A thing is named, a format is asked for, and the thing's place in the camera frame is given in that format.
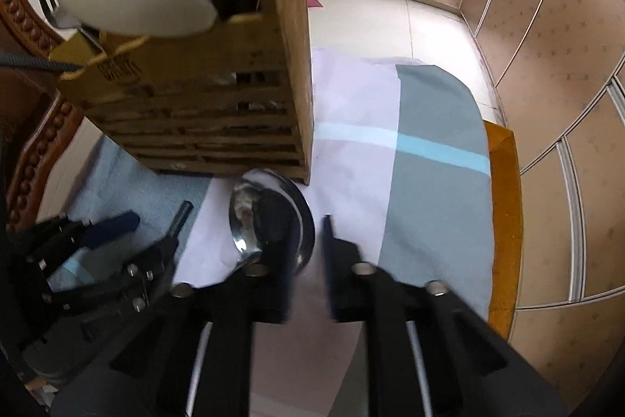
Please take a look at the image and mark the patchwork grey white tablecloth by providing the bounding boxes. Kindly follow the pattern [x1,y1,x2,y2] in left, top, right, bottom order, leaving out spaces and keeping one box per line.
[49,47,493,417]

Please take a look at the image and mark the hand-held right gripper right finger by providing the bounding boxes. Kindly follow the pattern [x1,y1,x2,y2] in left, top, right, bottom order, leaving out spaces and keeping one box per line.
[321,215,570,417]

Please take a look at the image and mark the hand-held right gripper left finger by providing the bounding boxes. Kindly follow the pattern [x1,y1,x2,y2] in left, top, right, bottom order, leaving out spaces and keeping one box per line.
[51,222,297,417]

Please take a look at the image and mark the stainless steel ladle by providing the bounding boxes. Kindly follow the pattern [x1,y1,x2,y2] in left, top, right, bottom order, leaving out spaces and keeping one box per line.
[222,169,316,281]

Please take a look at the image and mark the carved wooden chair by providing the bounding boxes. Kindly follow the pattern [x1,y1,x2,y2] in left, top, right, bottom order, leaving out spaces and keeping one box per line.
[0,0,86,232]

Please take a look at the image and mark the orange wooden table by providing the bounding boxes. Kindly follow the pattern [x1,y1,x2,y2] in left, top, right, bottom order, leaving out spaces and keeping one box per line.
[481,120,523,342]

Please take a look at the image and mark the grey braided cable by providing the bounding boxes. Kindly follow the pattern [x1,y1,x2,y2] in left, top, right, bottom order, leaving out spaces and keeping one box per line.
[0,52,79,71]

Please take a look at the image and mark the slatted wooden utensil holder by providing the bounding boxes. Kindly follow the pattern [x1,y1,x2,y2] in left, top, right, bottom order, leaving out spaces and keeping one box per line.
[49,0,313,187]

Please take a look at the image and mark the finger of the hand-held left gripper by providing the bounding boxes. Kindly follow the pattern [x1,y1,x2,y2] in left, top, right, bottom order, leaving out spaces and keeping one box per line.
[7,210,141,279]
[45,237,180,319]

